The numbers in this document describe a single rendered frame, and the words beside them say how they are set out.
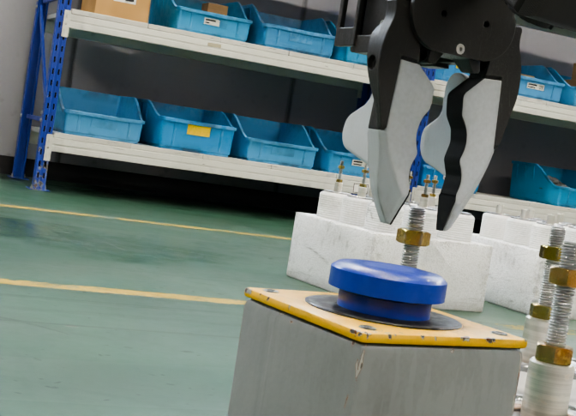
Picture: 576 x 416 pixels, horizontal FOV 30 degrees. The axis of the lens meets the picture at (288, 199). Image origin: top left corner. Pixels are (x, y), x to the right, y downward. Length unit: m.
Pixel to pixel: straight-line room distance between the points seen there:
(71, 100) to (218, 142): 0.78
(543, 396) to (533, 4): 0.19
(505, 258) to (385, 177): 2.55
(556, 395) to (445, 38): 0.20
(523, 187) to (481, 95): 5.55
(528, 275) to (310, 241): 0.62
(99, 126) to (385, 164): 4.26
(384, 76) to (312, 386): 0.28
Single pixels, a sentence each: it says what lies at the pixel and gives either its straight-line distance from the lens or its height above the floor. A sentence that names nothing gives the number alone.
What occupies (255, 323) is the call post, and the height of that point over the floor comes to 0.30.
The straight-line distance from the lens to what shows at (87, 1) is 5.01.
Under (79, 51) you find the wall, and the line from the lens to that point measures 5.53.
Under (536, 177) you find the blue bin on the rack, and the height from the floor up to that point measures 0.39.
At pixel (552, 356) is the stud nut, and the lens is 0.54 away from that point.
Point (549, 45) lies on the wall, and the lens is 6.72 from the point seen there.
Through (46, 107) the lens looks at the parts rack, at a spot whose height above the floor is 0.36.
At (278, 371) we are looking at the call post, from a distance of 0.36.
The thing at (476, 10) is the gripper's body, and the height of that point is 0.46.
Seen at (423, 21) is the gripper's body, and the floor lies 0.44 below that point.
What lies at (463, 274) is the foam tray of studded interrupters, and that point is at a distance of 2.86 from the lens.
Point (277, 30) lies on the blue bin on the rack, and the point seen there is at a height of 0.87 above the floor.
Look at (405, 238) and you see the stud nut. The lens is 0.62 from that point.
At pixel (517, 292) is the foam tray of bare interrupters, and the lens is 3.09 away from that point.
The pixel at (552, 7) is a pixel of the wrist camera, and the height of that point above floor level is 0.45.
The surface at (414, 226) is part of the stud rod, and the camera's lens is 0.62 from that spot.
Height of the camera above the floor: 0.37
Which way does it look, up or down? 3 degrees down
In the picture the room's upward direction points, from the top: 9 degrees clockwise
